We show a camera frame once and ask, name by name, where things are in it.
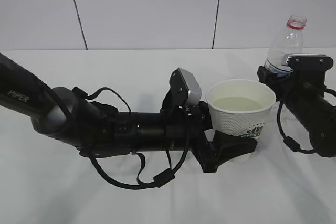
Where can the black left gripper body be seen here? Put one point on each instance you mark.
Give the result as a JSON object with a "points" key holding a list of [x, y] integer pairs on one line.
{"points": [[189, 126]]}

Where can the clear water bottle red label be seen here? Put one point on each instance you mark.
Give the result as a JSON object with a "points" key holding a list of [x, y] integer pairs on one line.
{"points": [[289, 40]]}

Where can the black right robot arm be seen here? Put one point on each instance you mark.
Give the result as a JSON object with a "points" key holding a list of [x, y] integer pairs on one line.
{"points": [[302, 93]]}

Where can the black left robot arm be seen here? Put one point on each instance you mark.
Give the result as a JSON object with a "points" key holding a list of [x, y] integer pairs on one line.
{"points": [[101, 130]]}

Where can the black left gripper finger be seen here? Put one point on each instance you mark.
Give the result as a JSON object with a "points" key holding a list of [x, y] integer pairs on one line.
{"points": [[226, 147]]}

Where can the white paper cup green logo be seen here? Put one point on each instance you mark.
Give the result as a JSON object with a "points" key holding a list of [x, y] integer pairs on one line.
{"points": [[240, 107]]}

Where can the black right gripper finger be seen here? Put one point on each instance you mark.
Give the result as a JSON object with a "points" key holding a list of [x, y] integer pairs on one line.
{"points": [[265, 76]]}

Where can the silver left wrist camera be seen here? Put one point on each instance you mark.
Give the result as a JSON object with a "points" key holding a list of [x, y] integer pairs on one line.
{"points": [[184, 90]]}

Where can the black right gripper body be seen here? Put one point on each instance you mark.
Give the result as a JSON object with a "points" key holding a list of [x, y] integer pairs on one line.
{"points": [[281, 85]]}

